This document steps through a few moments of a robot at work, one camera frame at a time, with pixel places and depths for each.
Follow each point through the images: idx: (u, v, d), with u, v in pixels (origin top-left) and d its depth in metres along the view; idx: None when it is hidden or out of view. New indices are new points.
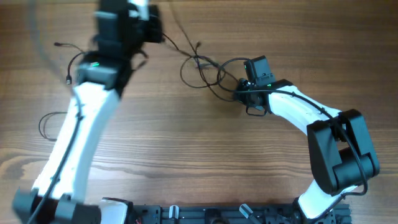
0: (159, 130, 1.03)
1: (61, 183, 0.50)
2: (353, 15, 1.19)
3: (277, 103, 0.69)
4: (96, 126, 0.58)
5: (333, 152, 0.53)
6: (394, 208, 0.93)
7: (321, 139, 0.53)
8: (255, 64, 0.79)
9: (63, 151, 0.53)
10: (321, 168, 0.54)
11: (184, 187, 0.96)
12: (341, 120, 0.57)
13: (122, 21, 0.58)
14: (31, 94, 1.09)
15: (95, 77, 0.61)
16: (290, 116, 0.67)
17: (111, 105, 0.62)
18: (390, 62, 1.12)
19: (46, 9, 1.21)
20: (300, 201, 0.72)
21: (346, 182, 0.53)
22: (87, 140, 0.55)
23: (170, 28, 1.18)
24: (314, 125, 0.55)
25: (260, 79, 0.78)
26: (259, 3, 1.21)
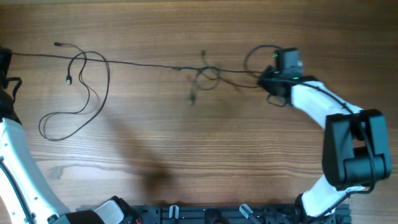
0: (158, 130, 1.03)
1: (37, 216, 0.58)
2: (352, 15, 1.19)
3: (302, 95, 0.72)
4: (20, 153, 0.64)
5: (347, 145, 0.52)
6: (394, 207, 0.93)
7: (337, 130, 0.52)
8: (285, 53, 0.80)
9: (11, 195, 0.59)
10: (332, 158, 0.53)
11: (183, 187, 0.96)
12: (360, 117, 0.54)
13: None
14: (30, 94, 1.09)
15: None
16: (312, 107, 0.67)
17: (15, 126, 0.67)
18: (390, 62, 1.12)
19: (46, 9, 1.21)
20: (305, 197, 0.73)
21: (354, 178, 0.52)
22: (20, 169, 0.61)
23: (170, 28, 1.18)
24: (333, 116, 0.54)
25: (287, 71, 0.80)
26: (259, 3, 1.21)
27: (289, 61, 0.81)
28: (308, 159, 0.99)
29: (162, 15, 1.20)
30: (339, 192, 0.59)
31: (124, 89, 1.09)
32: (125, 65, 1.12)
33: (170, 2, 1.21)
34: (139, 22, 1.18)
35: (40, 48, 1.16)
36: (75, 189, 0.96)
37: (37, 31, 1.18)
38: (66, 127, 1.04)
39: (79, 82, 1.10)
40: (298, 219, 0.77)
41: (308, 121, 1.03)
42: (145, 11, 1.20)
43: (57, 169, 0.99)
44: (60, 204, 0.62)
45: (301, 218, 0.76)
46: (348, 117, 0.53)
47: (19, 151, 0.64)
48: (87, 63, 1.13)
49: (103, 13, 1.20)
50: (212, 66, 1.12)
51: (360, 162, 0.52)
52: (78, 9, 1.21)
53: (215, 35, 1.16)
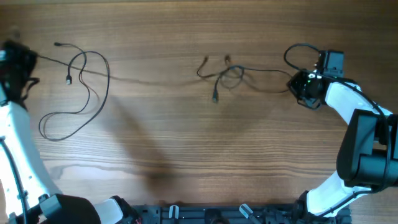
0: (159, 130, 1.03)
1: (30, 193, 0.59)
2: (353, 15, 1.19)
3: (335, 93, 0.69)
4: (23, 134, 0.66)
5: (368, 142, 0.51)
6: (394, 208, 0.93)
7: (362, 123, 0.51)
8: (331, 54, 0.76)
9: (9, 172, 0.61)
10: (349, 152, 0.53)
11: (184, 187, 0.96)
12: (390, 120, 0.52)
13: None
14: (30, 94, 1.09)
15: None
16: (344, 107, 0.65)
17: (20, 110, 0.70)
18: (390, 63, 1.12)
19: (46, 9, 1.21)
20: (309, 194, 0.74)
21: (364, 174, 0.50)
22: (21, 148, 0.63)
23: (170, 28, 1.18)
24: (362, 110, 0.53)
25: (329, 71, 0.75)
26: (259, 3, 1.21)
27: (333, 62, 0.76)
28: (308, 159, 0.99)
29: (161, 15, 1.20)
30: (346, 189, 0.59)
31: (124, 89, 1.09)
32: (125, 65, 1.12)
33: (170, 2, 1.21)
34: (140, 22, 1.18)
35: (40, 48, 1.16)
36: (75, 189, 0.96)
37: (37, 31, 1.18)
38: (66, 127, 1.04)
39: (79, 82, 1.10)
40: (298, 214, 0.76)
41: (308, 121, 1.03)
42: (145, 11, 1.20)
43: (57, 169, 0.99)
44: (55, 187, 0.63)
45: (301, 213, 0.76)
46: (377, 116, 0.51)
47: (22, 133, 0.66)
48: (87, 63, 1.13)
49: (103, 13, 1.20)
50: (212, 66, 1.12)
51: (377, 161, 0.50)
52: (78, 9, 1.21)
53: (226, 37, 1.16)
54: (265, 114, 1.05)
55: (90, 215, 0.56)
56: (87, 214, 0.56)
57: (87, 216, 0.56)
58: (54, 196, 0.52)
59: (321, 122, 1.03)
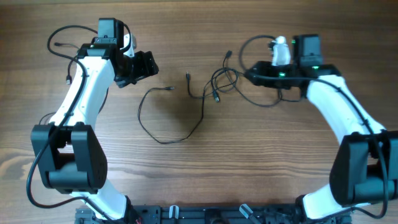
0: (158, 130, 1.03)
1: (73, 117, 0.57)
2: (353, 15, 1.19)
3: (319, 93, 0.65)
4: (100, 84, 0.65)
5: (362, 170, 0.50)
6: (394, 208, 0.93)
7: (356, 152, 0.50)
8: (304, 40, 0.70)
9: (72, 92, 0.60)
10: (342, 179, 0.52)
11: (184, 187, 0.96)
12: (380, 137, 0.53)
13: (119, 53, 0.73)
14: (31, 94, 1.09)
15: (95, 53, 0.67)
16: (329, 112, 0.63)
17: (109, 70, 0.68)
18: (390, 62, 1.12)
19: (46, 9, 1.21)
20: (305, 199, 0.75)
21: (361, 198, 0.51)
22: (93, 89, 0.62)
23: (170, 28, 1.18)
24: (351, 136, 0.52)
25: (306, 59, 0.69)
26: (259, 3, 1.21)
27: (310, 48, 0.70)
28: (308, 159, 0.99)
29: (161, 15, 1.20)
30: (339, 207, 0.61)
31: (124, 89, 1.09)
32: None
33: (169, 2, 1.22)
34: (140, 22, 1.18)
35: (40, 47, 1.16)
36: None
37: (37, 31, 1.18)
38: None
39: None
40: (298, 219, 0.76)
41: (309, 121, 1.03)
42: (145, 11, 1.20)
43: None
44: None
45: (301, 218, 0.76)
46: (365, 139, 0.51)
47: (99, 83, 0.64)
48: None
49: (103, 13, 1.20)
50: (212, 66, 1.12)
51: (371, 184, 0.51)
52: (78, 9, 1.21)
53: (224, 35, 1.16)
54: (264, 114, 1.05)
55: (100, 175, 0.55)
56: (99, 172, 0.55)
57: (98, 172, 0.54)
58: (86, 129, 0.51)
59: (320, 123, 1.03)
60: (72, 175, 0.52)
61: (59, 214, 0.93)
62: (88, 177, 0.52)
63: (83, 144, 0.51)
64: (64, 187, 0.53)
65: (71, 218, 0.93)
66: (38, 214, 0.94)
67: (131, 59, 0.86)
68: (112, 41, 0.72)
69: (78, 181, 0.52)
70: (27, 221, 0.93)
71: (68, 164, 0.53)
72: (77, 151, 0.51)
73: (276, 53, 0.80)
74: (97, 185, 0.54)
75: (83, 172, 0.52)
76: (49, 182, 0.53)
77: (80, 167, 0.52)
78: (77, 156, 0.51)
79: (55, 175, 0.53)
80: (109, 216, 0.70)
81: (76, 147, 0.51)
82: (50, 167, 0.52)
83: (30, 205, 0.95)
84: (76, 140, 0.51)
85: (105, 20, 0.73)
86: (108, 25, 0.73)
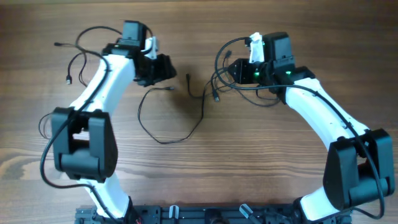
0: (158, 130, 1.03)
1: (93, 105, 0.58)
2: (353, 15, 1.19)
3: (296, 99, 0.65)
4: (120, 81, 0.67)
5: (353, 174, 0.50)
6: (393, 207, 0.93)
7: (344, 158, 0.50)
8: (274, 43, 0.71)
9: (95, 82, 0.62)
10: (336, 185, 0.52)
11: (184, 187, 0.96)
12: (365, 137, 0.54)
13: (142, 56, 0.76)
14: (31, 94, 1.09)
15: (119, 53, 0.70)
16: (311, 117, 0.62)
17: (129, 70, 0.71)
18: (390, 62, 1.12)
19: (46, 9, 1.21)
20: (302, 201, 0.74)
21: (357, 201, 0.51)
22: (114, 83, 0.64)
23: (170, 28, 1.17)
24: (336, 143, 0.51)
25: (278, 63, 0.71)
26: (259, 3, 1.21)
27: (281, 51, 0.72)
28: (308, 159, 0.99)
29: (161, 15, 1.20)
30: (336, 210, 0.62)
31: None
32: None
33: (169, 2, 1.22)
34: (139, 22, 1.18)
35: (40, 47, 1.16)
36: (75, 189, 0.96)
37: (37, 30, 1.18)
38: None
39: (79, 82, 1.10)
40: (298, 221, 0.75)
41: None
42: (145, 10, 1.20)
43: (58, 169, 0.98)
44: None
45: (301, 221, 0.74)
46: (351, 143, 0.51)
47: (120, 79, 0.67)
48: (86, 63, 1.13)
49: (103, 13, 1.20)
50: (212, 66, 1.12)
51: (364, 186, 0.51)
52: (78, 9, 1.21)
53: (223, 35, 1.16)
54: (264, 114, 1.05)
55: (110, 163, 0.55)
56: (110, 160, 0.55)
57: (109, 160, 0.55)
58: (105, 116, 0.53)
59: None
60: (83, 160, 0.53)
61: (59, 214, 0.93)
62: (99, 164, 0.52)
63: (101, 127, 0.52)
64: (74, 172, 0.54)
65: (71, 218, 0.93)
66: (38, 214, 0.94)
67: (153, 61, 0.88)
68: (135, 43, 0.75)
69: (89, 168, 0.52)
70: (27, 221, 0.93)
71: (81, 149, 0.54)
72: (93, 135, 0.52)
73: (252, 51, 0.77)
74: (106, 173, 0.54)
75: (95, 158, 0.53)
76: (61, 165, 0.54)
77: (92, 154, 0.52)
78: (91, 142, 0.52)
79: (68, 158, 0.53)
80: (111, 213, 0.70)
81: (93, 130, 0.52)
82: (64, 149, 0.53)
83: (30, 205, 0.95)
84: (94, 124, 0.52)
85: (130, 22, 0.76)
86: (133, 27, 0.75)
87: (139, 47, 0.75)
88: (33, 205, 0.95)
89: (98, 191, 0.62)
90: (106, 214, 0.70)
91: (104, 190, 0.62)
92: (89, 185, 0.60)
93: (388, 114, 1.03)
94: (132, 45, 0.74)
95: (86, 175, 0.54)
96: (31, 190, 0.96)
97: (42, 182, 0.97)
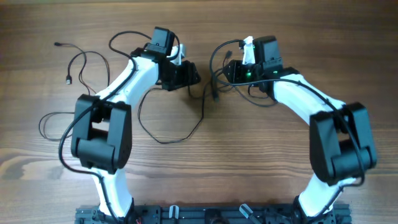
0: (159, 130, 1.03)
1: (118, 97, 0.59)
2: (352, 15, 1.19)
3: (283, 92, 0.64)
4: (144, 81, 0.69)
5: (334, 143, 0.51)
6: (393, 207, 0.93)
7: (323, 127, 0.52)
8: (263, 46, 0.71)
9: (122, 78, 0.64)
10: (319, 156, 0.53)
11: (184, 187, 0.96)
12: (344, 112, 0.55)
13: (166, 62, 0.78)
14: (31, 94, 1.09)
15: (146, 56, 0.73)
16: (296, 105, 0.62)
17: (153, 74, 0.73)
18: (390, 62, 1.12)
19: (46, 9, 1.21)
20: (300, 198, 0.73)
21: (342, 172, 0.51)
22: (138, 82, 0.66)
23: (170, 28, 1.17)
24: (316, 116, 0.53)
25: (267, 65, 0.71)
26: (259, 3, 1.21)
27: (269, 53, 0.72)
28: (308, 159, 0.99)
29: (161, 15, 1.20)
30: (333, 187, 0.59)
31: None
32: (125, 65, 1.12)
33: (169, 2, 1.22)
34: (140, 22, 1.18)
35: (40, 47, 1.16)
36: (75, 189, 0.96)
37: (37, 31, 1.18)
38: (66, 127, 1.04)
39: (79, 82, 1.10)
40: (298, 222, 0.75)
41: None
42: (145, 10, 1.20)
43: (57, 168, 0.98)
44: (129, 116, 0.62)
45: (301, 220, 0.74)
46: (331, 115, 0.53)
47: (143, 80, 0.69)
48: (86, 62, 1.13)
49: (103, 13, 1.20)
50: (212, 66, 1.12)
51: (347, 157, 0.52)
52: (78, 9, 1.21)
53: (224, 36, 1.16)
54: (264, 114, 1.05)
55: (124, 155, 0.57)
56: (124, 152, 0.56)
57: (124, 152, 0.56)
58: (127, 107, 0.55)
59: None
60: (99, 149, 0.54)
61: (59, 214, 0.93)
62: (113, 153, 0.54)
63: (122, 117, 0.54)
64: (88, 158, 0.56)
65: (71, 218, 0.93)
66: (38, 214, 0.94)
67: (176, 66, 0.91)
68: (161, 50, 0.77)
69: (103, 155, 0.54)
70: (27, 221, 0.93)
71: (98, 137, 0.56)
72: (113, 124, 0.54)
73: (245, 53, 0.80)
74: (119, 164, 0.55)
75: (111, 147, 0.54)
76: (77, 149, 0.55)
77: (109, 143, 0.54)
78: (111, 131, 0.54)
79: (84, 144, 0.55)
80: (113, 210, 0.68)
81: (114, 119, 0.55)
82: (83, 134, 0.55)
83: (30, 205, 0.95)
84: (115, 114, 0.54)
85: (160, 29, 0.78)
86: (162, 35, 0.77)
87: (166, 55, 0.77)
88: (33, 204, 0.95)
89: (106, 182, 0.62)
90: (108, 211, 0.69)
91: (112, 182, 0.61)
92: (98, 175, 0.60)
93: (387, 114, 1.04)
94: (158, 51, 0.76)
95: (99, 163, 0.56)
96: (31, 190, 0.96)
97: (41, 182, 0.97)
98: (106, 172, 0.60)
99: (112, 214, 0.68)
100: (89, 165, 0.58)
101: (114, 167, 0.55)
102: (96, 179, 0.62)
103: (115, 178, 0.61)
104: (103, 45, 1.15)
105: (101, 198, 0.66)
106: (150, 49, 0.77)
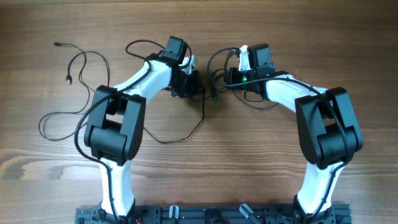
0: (158, 130, 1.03)
1: (134, 90, 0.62)
2: (352, 15, 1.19)
3: (273, 90, 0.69)
4: (158, 83, 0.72)
5: (319, 125, 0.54)
6: (393, 207, 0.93)
7: (307, 110, 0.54)
8: (256, 52, 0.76)
9: (138, 76, 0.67)
10: (306, 139, 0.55)
11: (184, 187, 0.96)
12: (328, 96, 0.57)
13: (179, 68, 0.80)
14: (31, 94, 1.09)
15: (160, 61, 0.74)
16: (286, 100, 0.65)
17: (166, 76, 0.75)
18: (391, 62, 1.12)
19: (46, 9, 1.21)
20: (298, 197, 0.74)
21: (329, 154, 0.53)
22: (153, 81, 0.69)
23: (170, 28, 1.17)
24: (301, 98, 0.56)
25: (260, 69, 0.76)
26: (259, 3, 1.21)
27: (262, 58, 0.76)
28: None
29: (161, 15, 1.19)
30: (326, 173, 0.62)
31: None
32: (125, 65, 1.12)
33: (169, 2, 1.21)
34: (140, 22, 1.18)
35: (40, 47, 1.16)
36: (75, 189, 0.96)
37: (37, 30, 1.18)
38: (66, 127, 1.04)
39: (79, 82, 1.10)
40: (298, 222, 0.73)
41: None
42: (145, 10, 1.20)
43: (57, 168, 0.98)
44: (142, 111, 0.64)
45: (301, 220, 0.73)
46: (315, 98, 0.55)
47: (157, 81, 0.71)
48: (86, 62, 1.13)
49: (103, 13, 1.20)
50: (212, 66, 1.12)
51: (333, 139, 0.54)
52: (78, 9, 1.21)
53: (224, 36, 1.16)
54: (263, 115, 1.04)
55: (135, 147, 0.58)
56: (135, 144, 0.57)
57: (135, 143, 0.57)
58: (142, 100, 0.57)
59: None
60: (111, 137, 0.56)
61: (59, 214, 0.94)
62: (124, 143, 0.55)
63: (137, 109, 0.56)
64: (99, 148, 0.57)
65: (71, 218, 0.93)
66: (38, 213, 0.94)
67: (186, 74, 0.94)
68: (175, 58, 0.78)
69: (115, 145, 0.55)
70: (28, 220, 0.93)
71: (112, 128, 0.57)
72: (128, 114, 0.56)
73: (240, 60, 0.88)
74: (130, 155, 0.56)
75: (123, 137, 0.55)
76: (89, 138, 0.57)
77: (122, 133, 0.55)
78: (125, 121, 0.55)
79: (97, 132, 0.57)
80: (115, 208, 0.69)
81: (129, 111, 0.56)
82: (98, 123, 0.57)
83: (30, 205, 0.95)
84: (131, 106, 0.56)
85: (175, 38, 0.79)
86: (176, 43, 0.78)
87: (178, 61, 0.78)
88: (33, 204, 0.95)
89: (112, 174, 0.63)
90: (111, 209, 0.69)
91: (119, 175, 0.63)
92: (107, 166, 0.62)
93: (387, 113, 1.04)
94: (172, 58, 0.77)
95: (109, 153, 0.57)
96: (31, 190, 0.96)
97: (41, 181, 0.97)
98: (114, 164, 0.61)
99: (112, 211, 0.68)
100: (99, 155, 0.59)
101: (124, 157, 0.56)
102: (104, 170, 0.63)
103: (123, 169, 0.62)
104: (103, 45, 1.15)
105: (106, 193, 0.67)
106: (163, 56, 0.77)
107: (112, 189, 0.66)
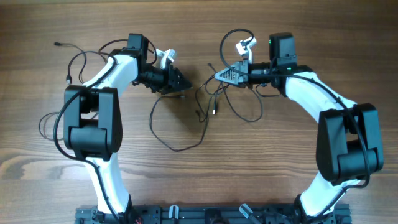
0: (158, 130, 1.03)
1: (104, 84, 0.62)
2: (353, 15, 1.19)
3: (295, 88, 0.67)
4: (125, 74, 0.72)
5: (341, 142, 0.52)
6: (393, 207, 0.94)
7: (332, 125, 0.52)
8: (280, 42, 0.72)
9: (104, 71, 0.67)
10: (326, 155, 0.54)
11: (184, 187, 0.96)
12: (354, 111, 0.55)
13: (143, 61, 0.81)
14: (31, 94, 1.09)
15: (124, 55, 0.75)
16: (307, 102, 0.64)
17: (132, 67, 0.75)
18: (391, 62, 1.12)
19: (46, 9, 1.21)
20: (302, 197, 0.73)
21: (346, 172, 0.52)
22: (120, 74, 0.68)
23: (170, 28, 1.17)
24: (326, 111, 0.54)
25: (282, 60, 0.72)
26: (259, 3, 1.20)
27: (284, 49, 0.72)
28: (308, 159, 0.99)
29: (162, 14, 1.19)
30: (336, 187, 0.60)
31: None
32: None
33: (170, 2, 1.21)
34: (140, 22, 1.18)
35: (40, 47, 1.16)
36: (74, 189, 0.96)
37: (37, 31, 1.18)
38: None
39: (79, 82, 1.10)
40: (298, 221, 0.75)
41: (309, 121, 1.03)
42: (145, 10, 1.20)
43: (57, 169, 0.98)
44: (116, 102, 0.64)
45: (301, 219, 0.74)
46: (341, 112, 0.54)
47: (125, 73, 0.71)
48: (86, 62, 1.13)
49: (103, 13, 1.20)
50: (211, 66, 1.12)
51: (354, 157, 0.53)
52: (78, 9, 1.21)
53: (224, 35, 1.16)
54: (252, 121, 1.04)
55: (117, 139, 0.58)
56: (116, 135, 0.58)
57: (115, 135, 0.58)
58: (113, 91, 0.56)
59: None
60: (91, 135, 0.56)
61: (59, 214, 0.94)
62: (106, 137, 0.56)
63: (110, 100, 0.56)
64: (83, 147, 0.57)
65: (71, 218, 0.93)
66: (38, 214, 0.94)
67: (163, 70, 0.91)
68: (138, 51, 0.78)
69: (97, 141, 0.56)
70: (27, 221, 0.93)
71: (89, 125, 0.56)
72: (102, 108, 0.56)
73: (250, 51, 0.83)
74: (114, 147, 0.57)
75: (102, 130, 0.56)
76: (71, 140, 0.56)
77: (100, 129, 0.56)
78: (101, 116, 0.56)
79: (76, 132, 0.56)
80: (112, 207, 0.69)
81: (102, 104, 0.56)
82: (74, 122, 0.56)
83: (30, 206, 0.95)
84: (103, 98, 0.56)
85: (134, 34, 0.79)
86: (137, 39, 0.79)
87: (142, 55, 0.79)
88: (33, 204, 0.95)
89: (101, 172, 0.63)
90: (107, 209, 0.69)
91: (108, 173, 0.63)
92: (94, 164, 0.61)
93: (387, 114, 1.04)
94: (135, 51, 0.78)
95: (91, 150, 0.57)
96: (31, 190, 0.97)
97: (41, 181, 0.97)
98: (101, 161, 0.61)
99: (111, 211, 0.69)
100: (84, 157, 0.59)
101: (109, 151, 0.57)
102: (91, 170, 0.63)
103: (110, 165, 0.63)
104: (102, 45, 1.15)
105: (99, 193, 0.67)
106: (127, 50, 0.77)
107: (105, 188, 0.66)
